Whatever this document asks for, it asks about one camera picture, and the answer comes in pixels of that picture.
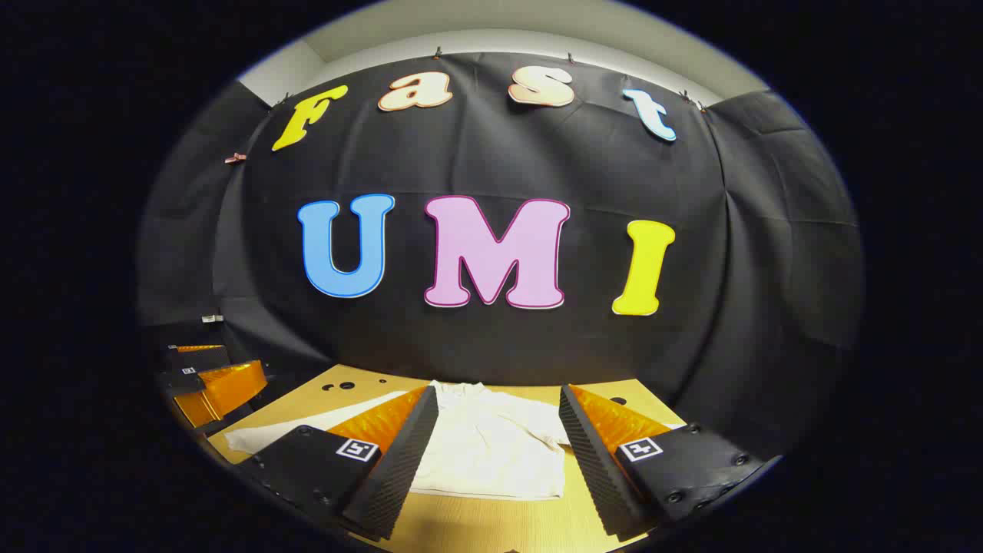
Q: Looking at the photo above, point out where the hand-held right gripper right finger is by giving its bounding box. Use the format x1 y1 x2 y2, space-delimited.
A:
558 384 769 538

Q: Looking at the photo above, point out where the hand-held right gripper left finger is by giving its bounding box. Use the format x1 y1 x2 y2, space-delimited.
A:
234 384 440 541

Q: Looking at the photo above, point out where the white sweatshirt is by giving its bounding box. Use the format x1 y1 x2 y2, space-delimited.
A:
224 380 687 502

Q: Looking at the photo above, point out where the black backdrop cloth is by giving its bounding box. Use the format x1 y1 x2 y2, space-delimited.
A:
137 50 867 462

